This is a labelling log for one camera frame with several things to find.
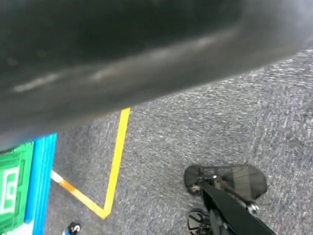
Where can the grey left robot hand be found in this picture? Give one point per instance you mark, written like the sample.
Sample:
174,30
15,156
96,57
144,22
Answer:
97,48

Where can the yellow floor tape rectangle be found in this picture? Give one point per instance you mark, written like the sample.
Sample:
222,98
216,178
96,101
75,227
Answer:
115,175

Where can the green plastic crate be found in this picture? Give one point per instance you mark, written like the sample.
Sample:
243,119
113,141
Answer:
14,188

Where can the black robot foot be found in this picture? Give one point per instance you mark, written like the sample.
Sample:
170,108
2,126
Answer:
244,185

